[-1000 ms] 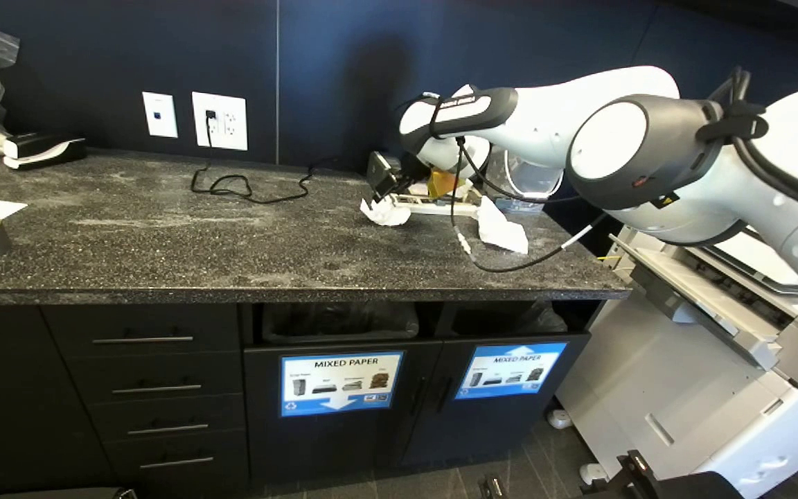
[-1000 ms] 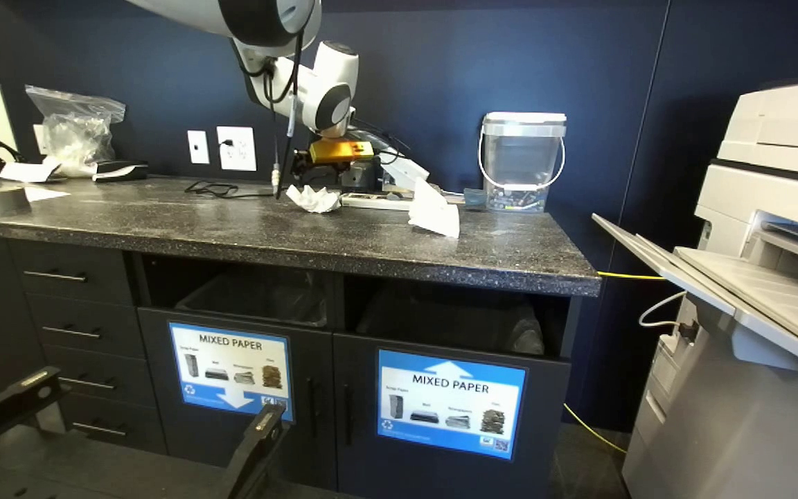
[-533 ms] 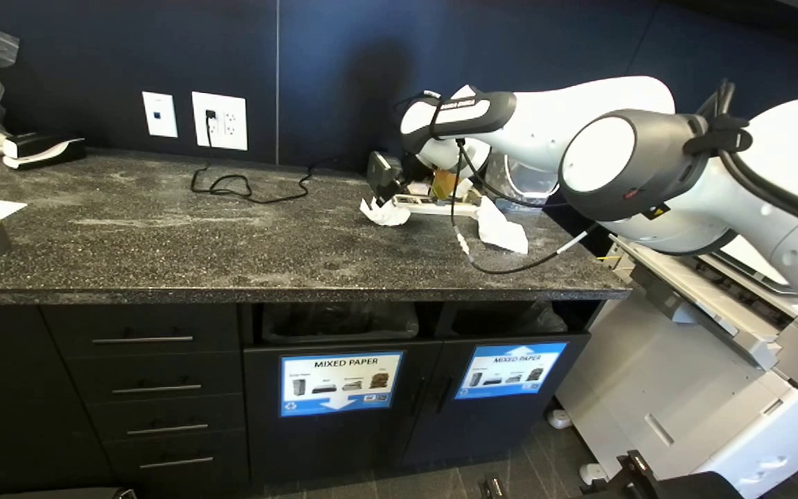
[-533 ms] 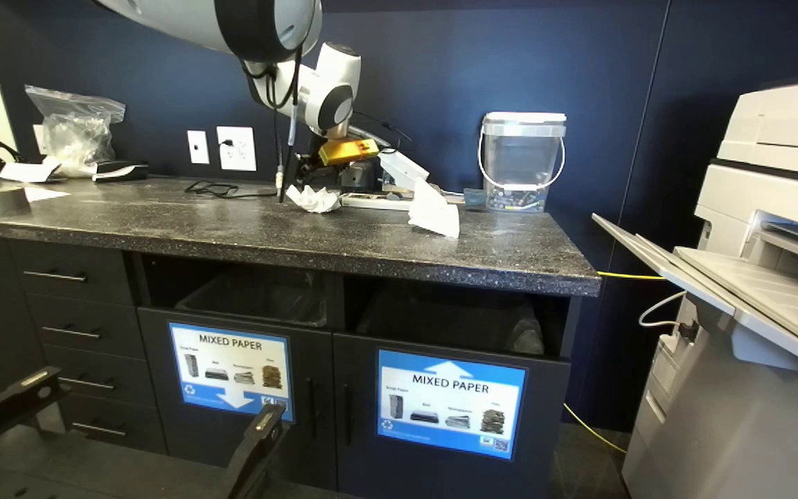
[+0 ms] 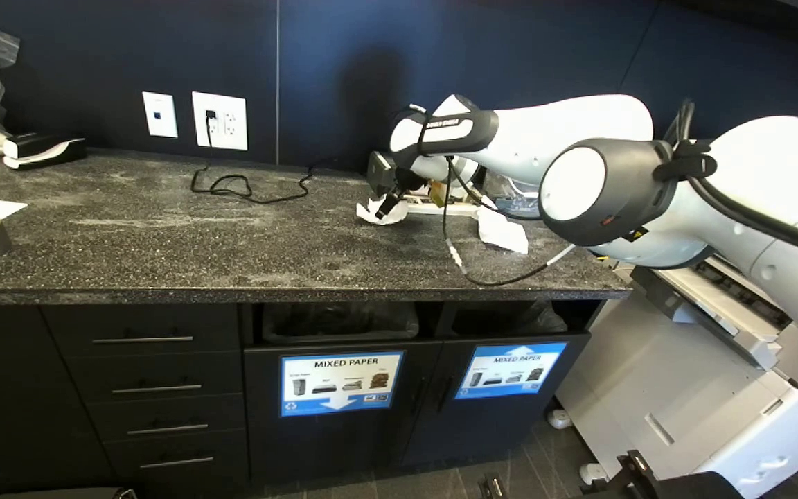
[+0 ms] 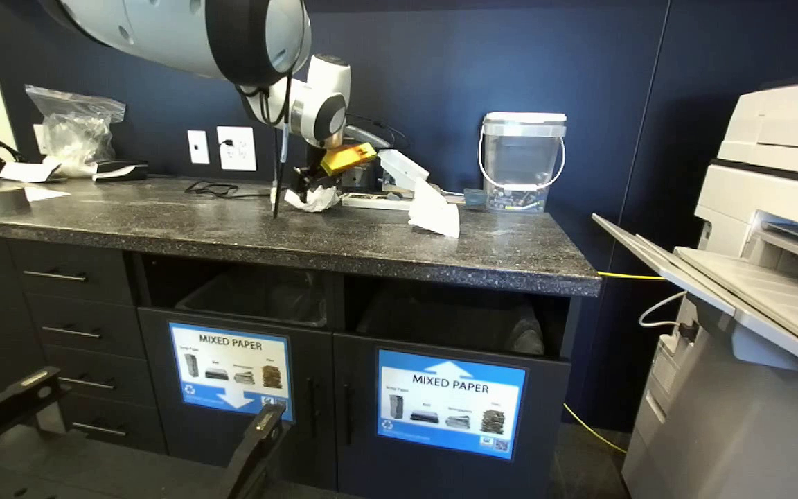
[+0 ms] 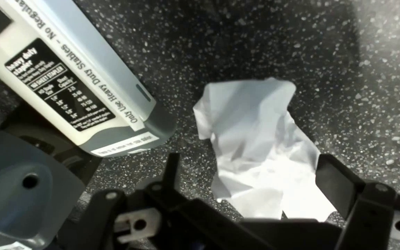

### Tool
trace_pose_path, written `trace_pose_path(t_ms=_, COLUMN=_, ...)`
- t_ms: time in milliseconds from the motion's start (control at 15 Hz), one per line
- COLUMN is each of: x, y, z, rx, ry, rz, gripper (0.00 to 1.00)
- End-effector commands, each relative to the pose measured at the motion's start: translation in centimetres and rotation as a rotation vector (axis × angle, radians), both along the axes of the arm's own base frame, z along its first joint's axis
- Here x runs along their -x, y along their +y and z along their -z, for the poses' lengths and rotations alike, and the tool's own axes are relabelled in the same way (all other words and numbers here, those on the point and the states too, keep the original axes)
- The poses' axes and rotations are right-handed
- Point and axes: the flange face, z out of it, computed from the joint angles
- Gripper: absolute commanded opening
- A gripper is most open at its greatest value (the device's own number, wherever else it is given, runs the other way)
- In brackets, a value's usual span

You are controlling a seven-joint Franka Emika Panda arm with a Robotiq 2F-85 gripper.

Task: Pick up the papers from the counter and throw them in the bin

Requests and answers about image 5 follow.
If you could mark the mixed paper sign down arrow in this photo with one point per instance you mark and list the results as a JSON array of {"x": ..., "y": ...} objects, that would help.
[{"x": 340, "y": 383}]

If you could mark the narrow white wall plate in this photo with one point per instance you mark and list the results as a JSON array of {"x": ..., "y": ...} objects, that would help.
[{"x": 159, "y": 115}]

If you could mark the grey printer bypass tray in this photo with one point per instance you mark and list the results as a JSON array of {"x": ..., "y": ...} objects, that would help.
[{"x": 712, "y": 309}]

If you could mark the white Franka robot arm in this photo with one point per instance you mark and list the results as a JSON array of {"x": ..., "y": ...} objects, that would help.
[{"x": 582, "y": 129}]

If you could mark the dark cabinet drawer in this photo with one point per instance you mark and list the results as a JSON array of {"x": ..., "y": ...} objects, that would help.
[
  {"x": 139, "y": 323},
  {"x": 168, "y": 412},
  {"x": 179, "y": 477},
  {"x": 153, "y": 373}
]

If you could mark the black stand base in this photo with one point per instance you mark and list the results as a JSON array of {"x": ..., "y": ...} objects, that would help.
[{"x": 657, "y": 481}]

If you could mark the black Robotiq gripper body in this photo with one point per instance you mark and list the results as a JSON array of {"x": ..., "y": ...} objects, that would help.
[{"x": 412, "y": 177}]

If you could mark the orange wrist camera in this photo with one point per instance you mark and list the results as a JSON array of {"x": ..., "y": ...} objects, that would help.
[{"x": 435, "y": 191}]

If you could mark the white printer caster wheel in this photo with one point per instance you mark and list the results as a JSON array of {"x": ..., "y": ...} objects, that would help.
[
  {"x": 594, "y": 471},
  {"x": 557, "y": 416}
]

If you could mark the cup-shaped white paper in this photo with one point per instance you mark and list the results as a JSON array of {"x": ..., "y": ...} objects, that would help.
[{"x": 366, "y": 211}]

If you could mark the white office printer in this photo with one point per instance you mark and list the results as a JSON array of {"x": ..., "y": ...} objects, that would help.
[{"x": 694, "y": 405}]

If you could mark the folded white paper sheet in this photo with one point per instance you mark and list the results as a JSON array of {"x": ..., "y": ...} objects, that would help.
[{"x": 502, "y": 234}]

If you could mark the wide white wall outlet plate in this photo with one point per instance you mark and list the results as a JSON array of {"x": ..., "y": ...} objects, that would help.
[{"x": 223, "y": 119}]

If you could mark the crumpled white paper right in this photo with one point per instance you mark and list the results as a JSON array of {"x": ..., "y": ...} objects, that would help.
[{"x": 459, "y": 205}]

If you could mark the black tape dispenser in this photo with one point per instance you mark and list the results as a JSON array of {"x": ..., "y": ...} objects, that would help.
[{"x": 377, "y": 170}]

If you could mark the clear plastic bucket with lid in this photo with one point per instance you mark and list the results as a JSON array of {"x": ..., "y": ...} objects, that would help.
[{"x": 518, "y": 198}]

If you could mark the mixed paper sign up arrow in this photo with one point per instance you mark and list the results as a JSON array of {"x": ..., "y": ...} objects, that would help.
[{"x": 510, "y": 369}]

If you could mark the right blue-label recycling bin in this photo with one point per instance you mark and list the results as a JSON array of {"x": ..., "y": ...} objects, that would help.
[{"x": 499, "y": 430}]

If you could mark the dark cabinet door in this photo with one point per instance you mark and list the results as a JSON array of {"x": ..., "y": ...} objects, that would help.
[{"x": 326, "y": 448}]

